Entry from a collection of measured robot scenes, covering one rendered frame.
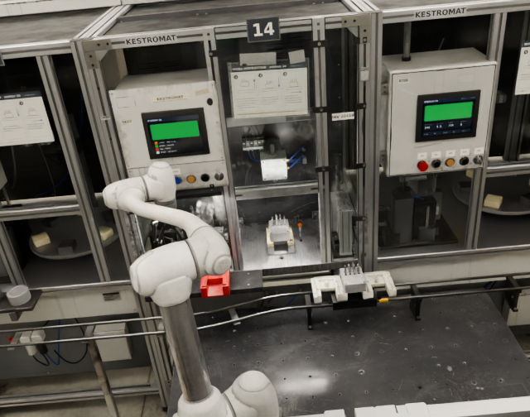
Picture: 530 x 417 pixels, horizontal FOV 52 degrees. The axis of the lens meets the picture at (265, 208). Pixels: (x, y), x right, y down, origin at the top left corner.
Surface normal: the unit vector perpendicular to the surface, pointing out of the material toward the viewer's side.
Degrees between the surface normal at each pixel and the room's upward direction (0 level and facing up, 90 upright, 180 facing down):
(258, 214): 90
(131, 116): 90
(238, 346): 0
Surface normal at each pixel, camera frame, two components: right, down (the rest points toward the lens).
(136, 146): 0.04, 0.49
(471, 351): -0.08, -0.87
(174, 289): 0.39, 0.32
